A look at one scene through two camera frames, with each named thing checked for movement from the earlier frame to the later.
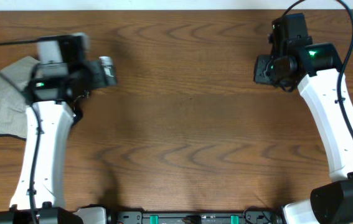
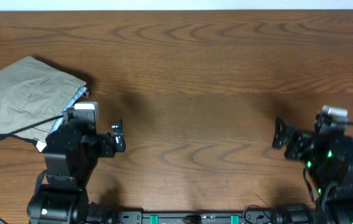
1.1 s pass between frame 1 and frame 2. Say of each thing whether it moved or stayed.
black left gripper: moved
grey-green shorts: stayed
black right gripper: moved
